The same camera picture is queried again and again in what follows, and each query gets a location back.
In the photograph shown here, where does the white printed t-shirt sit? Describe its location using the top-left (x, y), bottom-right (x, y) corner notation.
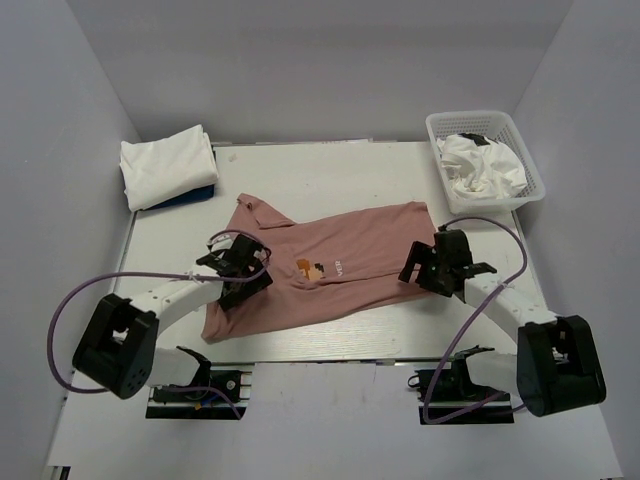
top-left (436, 133), bottom-right (528, 200)

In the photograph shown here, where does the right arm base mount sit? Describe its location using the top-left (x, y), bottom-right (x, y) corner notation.
top-left (407, 346), bottom-right (514, 425)

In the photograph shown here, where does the white plastic basket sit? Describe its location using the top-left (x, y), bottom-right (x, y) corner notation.
top-left (425, 110), bottom-right (546, 214)

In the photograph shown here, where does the folded white t-shirt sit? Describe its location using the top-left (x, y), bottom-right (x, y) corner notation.
top-left (119, 124), bottom-right (219, 212)

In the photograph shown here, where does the folded blue t-shirt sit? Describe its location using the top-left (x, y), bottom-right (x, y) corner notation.
top-left (147, 185), bottom-right (215, 211)

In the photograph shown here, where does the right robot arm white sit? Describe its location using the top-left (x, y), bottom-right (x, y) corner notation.
top-left (399, 227), bottom-right (607, 425)

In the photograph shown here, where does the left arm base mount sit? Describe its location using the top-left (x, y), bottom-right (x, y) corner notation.
top-left (146, 347), bottom-right (254, 421)

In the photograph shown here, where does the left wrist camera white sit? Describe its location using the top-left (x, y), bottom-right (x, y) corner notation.
top-left (206, 233), bottom-right (235, 253)

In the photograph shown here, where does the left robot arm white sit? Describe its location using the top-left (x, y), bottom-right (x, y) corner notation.
top-left (72, 230), bottom-right (273, 399)

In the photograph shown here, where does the pink printed t-shirt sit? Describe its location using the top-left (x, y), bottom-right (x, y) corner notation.
top-left (201, 194), bottom-right (435, 343)

